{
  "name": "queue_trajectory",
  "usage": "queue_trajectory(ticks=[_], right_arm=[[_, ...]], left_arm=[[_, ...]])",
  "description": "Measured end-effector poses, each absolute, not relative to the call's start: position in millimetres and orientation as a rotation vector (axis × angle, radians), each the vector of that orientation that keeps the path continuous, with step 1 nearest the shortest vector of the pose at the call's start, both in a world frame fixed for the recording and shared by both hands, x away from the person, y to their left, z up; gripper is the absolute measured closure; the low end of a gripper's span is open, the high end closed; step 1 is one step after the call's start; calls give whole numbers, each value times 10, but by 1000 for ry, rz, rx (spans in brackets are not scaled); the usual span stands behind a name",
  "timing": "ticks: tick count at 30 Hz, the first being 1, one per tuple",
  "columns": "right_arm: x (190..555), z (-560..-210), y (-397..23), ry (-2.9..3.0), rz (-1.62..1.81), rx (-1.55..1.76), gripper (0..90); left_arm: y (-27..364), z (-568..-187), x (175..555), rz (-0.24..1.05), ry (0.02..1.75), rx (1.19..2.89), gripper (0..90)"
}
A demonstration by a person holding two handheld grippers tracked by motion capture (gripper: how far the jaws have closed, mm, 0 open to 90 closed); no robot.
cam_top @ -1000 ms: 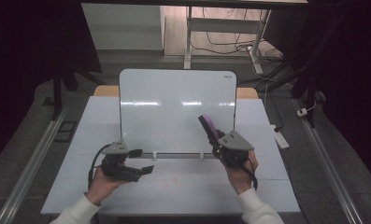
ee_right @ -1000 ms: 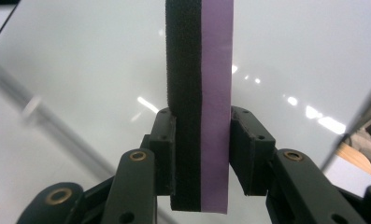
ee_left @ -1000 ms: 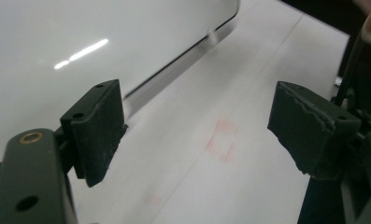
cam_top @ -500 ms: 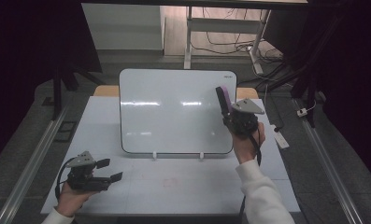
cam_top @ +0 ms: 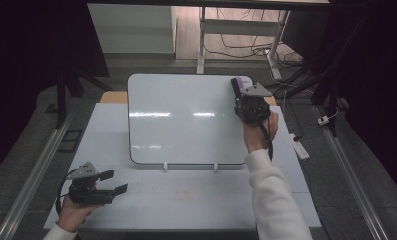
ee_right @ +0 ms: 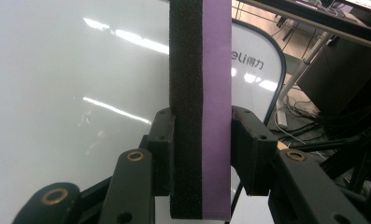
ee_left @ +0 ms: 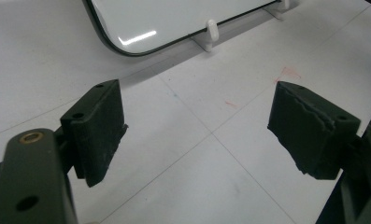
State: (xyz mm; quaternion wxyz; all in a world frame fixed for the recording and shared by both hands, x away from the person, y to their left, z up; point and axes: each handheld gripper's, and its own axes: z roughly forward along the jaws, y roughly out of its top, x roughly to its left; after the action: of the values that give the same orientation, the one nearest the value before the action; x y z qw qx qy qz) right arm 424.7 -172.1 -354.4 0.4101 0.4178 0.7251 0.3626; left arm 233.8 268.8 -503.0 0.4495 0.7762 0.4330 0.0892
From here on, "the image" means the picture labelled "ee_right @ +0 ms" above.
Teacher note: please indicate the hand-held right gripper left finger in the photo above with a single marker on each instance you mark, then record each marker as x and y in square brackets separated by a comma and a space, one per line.
[161, 146]

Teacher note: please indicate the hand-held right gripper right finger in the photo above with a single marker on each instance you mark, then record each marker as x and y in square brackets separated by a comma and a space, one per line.
[251, 149]

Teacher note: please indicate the purple and black eraser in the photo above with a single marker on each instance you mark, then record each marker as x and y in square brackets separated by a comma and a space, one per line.
[202, 93]

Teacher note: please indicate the white whiteboard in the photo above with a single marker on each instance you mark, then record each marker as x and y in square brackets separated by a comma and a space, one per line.
[64, 68]

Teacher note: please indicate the wooden board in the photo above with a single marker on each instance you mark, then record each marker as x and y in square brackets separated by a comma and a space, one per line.
[281, 145]

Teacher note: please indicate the black metal stand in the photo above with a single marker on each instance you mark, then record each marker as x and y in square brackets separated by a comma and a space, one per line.
[345, 146]

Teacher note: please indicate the dark cabinet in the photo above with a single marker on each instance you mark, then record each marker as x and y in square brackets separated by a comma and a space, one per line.
[342, 77]

